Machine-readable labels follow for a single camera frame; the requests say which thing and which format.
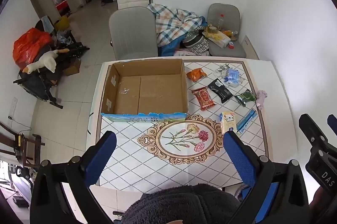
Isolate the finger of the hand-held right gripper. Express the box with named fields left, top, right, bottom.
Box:
left=327, top=115, right=337, bottom=134
left=299, top=113, right=330, bottom=151

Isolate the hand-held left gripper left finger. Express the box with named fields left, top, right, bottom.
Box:
left=30, top=131, right=118, bottom=224

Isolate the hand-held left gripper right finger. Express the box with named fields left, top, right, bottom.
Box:
left=222, top=131, right=310, bottom=224

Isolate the long blue packet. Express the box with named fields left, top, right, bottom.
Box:
left=236, top=109, right=257, bottom=133

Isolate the white cartoon tissue pack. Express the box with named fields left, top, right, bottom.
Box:
left=219, top=111, right=236, bottom=135

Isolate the green snack packet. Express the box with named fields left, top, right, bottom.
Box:
left=234, top=89, right=257, bottom=107

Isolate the red snack packet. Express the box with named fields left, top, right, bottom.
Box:
left=191, top=87, right=215, bottom=111

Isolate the black snack packet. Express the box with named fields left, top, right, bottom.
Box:
left=207, top=79, right=234, bottom=103

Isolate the light blue tissue pack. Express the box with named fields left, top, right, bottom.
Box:
left=223, top=68, right=244, bottom=88

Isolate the orange snack packet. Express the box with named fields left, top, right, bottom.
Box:
left=186, top=68, right=207, bottom=81

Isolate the dark wooden chair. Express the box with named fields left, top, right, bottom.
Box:
left=0, top=121, right=45, bottom=169

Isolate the person's dark fleece clothing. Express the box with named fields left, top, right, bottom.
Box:
left=120, top=183, right=241, bottom=224

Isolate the small brown cardboard box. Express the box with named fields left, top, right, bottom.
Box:
left=63, top=57, right=82, bottom=76

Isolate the black folded stroller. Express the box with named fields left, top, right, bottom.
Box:
left=13, top=42, right=90, bottom=109

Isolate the white panel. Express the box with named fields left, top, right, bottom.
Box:
left=242, top=35, right=260, bottom=60

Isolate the white goose plush toy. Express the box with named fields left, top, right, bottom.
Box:
left=22, top=49, right=69, bottom=74

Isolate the pink floral cloth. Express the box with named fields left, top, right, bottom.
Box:
left=175, top=49, right=211, bottom=57

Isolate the white paper pack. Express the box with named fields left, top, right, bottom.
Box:
left=208, top=29, right=231, bottom=48

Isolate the black patterned cloth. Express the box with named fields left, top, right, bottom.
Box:
left=182, top=29, right=210, bottom=54

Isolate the clear plastic bag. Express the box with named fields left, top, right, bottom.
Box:
left=56, top=29, right=73, bottom=44

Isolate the grey upholstered chair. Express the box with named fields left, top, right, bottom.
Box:
left=207, top=3, right=247, bottom=59
left=109, top=6, right=159, bottom=61

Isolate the orange plastic bag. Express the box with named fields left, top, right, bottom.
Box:
left=13, top=27, right=54, bottom=69

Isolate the yellow bag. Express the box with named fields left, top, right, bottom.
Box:
left=54, top=16, right=71, bottom=31

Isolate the clear bottle with red cap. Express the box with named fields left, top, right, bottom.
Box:
left=216, top=13, right=227, bottom=30

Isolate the light blue cloth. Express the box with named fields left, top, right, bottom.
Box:
left=41, top=16, right=54, bottom=32

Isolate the plaid blanket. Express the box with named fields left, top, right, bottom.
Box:
left=147, top=3, right=206, bottom=47

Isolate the red bedding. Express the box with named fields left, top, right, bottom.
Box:
left=55, top=0, right=69, bottom=15

